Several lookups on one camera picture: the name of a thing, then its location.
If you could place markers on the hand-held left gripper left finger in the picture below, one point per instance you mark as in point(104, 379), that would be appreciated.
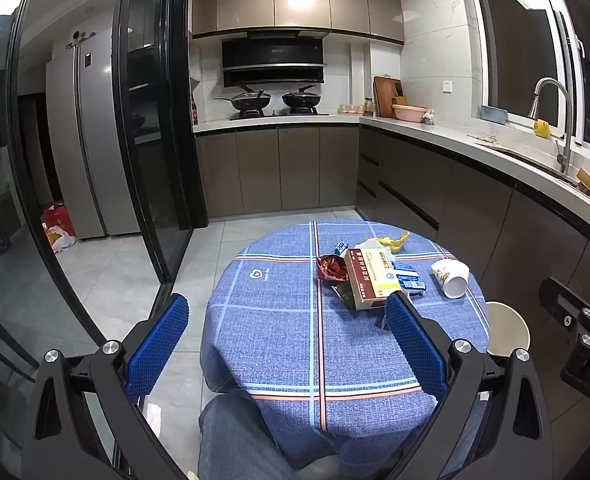
point(159, 347)

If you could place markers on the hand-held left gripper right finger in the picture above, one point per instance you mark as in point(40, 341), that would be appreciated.
point(415, 345)

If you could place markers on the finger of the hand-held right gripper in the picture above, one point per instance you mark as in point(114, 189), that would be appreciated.
point(562, 302)

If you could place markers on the blue and white wrapper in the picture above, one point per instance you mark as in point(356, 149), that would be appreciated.
point(410, 277)

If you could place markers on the white printed paper cup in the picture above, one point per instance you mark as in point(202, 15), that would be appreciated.
point(452, 280)

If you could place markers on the red and cream medicine box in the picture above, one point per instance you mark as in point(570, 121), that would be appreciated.
point(375, 280)

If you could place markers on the dark wrapper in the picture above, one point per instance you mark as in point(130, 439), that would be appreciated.
point(344, 294)

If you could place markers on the yellow banana peel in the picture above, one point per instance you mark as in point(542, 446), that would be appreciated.
point(395, 242)

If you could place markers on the white tissue packet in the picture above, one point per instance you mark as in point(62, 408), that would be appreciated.
point(367, 245)

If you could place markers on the red foil snack bag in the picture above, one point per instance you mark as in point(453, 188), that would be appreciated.
point(331, 267)

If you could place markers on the small blue packet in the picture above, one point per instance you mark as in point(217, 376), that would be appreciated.
point(341, 248)

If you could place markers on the blue plaid tablecloth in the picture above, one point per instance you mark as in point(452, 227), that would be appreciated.
point(275, 320)

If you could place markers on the person's jeans leg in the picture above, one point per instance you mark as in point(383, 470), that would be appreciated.
point(235, 440)

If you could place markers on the orange and white plastic bag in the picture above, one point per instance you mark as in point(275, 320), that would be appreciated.
point(62, 240)

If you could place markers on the steel sink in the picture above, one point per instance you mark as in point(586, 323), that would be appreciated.
point(525, 155)

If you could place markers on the steel kitchen faucet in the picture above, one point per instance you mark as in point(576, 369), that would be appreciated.
point(567, 125)

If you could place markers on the yellow sponge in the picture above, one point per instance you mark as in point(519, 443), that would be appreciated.
point(542, 128)

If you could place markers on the red cardboard box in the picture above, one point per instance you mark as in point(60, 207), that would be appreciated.
point(55, 215)

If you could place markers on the crumpled rag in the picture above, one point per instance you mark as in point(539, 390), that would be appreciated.
point(482, 137)

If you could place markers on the blue plastic tray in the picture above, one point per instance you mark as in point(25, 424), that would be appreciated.
point(492, 115)

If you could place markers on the brown base cabinets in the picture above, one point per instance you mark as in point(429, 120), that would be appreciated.
point(300, 170)

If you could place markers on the black framed glass sliding door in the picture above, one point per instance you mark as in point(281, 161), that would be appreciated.
point(185, 135)

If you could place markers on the white kitchen countertop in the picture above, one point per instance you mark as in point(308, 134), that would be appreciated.
point(425, 127)

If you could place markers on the silver refrigerator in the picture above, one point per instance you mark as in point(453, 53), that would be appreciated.
point(95, 135)

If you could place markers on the small white ornament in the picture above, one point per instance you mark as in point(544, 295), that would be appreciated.
point(428, 118)

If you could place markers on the pink woven basket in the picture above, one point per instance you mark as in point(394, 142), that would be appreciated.
point(409, 112)

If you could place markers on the red sauce bottle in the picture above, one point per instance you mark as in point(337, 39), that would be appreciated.
point(194, 112)

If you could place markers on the brown spice jar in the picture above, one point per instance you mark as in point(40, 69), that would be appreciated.
point(369, 106)

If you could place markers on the kitchen knife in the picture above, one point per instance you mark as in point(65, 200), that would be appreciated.
point(400, 95)

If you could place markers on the wooden cutting board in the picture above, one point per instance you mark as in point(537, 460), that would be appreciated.
point(385, 95)

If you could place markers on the white framed window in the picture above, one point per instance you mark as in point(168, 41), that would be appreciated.
point(520, 35)

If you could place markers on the black gas stove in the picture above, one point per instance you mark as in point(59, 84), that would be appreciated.
point(275, 115)

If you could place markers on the black range hood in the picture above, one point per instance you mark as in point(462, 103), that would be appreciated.
point(272, 57)

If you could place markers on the white wall socket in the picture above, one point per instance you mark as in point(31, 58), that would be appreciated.
point(447, 87)

